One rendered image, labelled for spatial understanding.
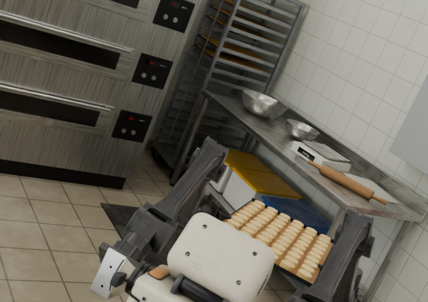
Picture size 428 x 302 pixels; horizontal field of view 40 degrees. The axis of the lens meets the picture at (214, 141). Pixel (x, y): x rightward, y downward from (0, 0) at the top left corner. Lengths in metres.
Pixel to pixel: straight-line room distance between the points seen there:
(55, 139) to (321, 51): 2.28
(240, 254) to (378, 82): 3.38
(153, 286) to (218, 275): 0.14
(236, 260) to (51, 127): 3.04
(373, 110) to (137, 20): 1.83
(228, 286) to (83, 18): 2.98
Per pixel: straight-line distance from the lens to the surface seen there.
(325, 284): 1.49
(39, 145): 4.26
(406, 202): 4.12
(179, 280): 1.28
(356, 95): 4.66
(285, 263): 2.04
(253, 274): 1.27
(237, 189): 4.49
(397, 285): 4.23
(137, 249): 1.42
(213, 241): 1.29
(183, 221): 2.10
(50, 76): 4.08
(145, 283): 1.29
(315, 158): 3.97
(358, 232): 1.63
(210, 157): 1.68
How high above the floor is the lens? 1.82
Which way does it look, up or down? 15 degrees down
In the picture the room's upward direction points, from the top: 23 degrees clockwise
